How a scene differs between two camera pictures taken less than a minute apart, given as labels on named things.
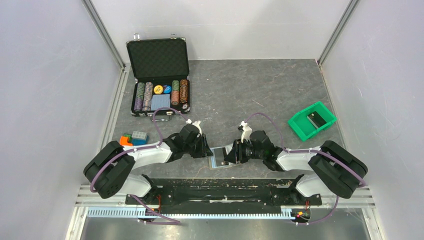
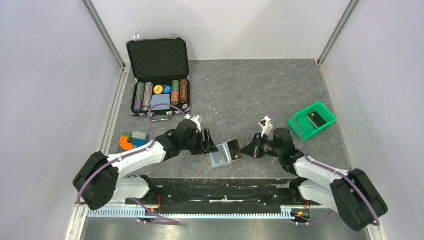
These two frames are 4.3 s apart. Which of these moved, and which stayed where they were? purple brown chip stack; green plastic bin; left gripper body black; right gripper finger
Moved: right gripper finger
Stayed: left gripper body black; green plastic bin; purple brown chip stack
